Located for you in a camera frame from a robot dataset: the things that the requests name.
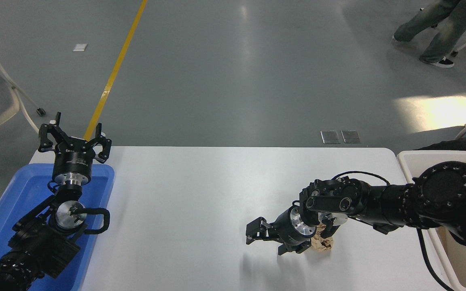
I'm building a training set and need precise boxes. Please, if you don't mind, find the tan paper ball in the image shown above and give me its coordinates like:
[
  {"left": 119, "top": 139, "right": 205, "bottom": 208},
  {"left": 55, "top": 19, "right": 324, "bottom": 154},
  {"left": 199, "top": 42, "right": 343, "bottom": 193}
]
[{"left": 310, "top": 234, "right": 334, "bottom": 252}]

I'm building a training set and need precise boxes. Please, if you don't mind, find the person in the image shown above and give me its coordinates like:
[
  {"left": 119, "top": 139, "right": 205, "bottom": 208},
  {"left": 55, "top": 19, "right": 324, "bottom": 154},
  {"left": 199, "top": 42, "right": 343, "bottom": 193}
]
[{"left": 392, "top": 0, "right": 466, "bottom": 68}]

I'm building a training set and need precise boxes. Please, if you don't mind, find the large pale bin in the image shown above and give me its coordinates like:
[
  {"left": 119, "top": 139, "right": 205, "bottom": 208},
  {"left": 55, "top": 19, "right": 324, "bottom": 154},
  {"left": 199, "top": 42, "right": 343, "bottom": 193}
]
[{"left": 396, "top": 150, "right": 466, "bottom": 291}]

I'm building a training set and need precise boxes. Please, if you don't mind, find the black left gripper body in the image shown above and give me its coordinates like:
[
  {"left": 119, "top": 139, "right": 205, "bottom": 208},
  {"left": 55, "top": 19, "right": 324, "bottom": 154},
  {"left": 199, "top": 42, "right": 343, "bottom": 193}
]
[{"left": 52, "top": 137, "right": 96, "bottom": 177}]

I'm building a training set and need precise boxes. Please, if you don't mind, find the blue plastic tray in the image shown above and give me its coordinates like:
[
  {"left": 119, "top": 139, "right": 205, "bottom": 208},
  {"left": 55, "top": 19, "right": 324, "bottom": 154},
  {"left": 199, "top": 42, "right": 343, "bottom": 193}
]
[{"left": 0, "top": 163, "right": 115, "bottom": 291}]

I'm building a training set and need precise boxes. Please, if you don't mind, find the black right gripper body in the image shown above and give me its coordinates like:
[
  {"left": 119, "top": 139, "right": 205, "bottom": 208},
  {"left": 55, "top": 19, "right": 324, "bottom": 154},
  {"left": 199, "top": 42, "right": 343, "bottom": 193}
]
[{"left": 274, "top": 209, "right": 311, "bottom": 247}]

